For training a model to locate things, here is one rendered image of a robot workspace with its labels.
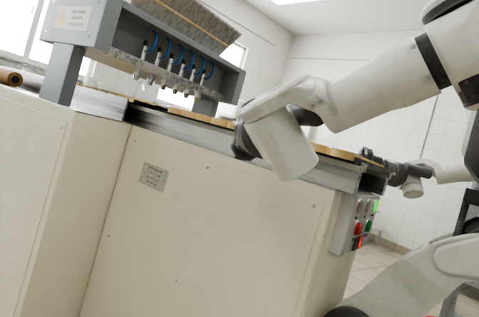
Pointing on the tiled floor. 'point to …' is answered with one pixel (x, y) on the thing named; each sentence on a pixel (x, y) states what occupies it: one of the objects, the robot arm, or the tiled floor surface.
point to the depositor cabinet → (53, 200)
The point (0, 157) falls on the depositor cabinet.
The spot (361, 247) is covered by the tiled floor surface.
